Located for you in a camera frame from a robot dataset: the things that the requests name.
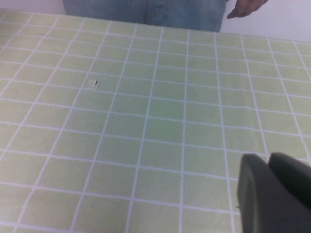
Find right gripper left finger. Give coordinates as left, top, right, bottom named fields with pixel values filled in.
left=237, top=153, right=311, bottom=233

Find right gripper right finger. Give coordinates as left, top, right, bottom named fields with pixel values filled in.
left=268, top=152, right=311, bottom=212

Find person's left hand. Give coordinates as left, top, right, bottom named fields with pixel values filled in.
left=226, top=0, right=269, bottom=19

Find green checked tablecloth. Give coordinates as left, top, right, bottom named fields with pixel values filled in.
left=0, top=7, right=311, bottom=233

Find blue jeans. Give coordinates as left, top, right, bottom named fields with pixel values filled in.
left=62, top=0, right=226, bottom=33

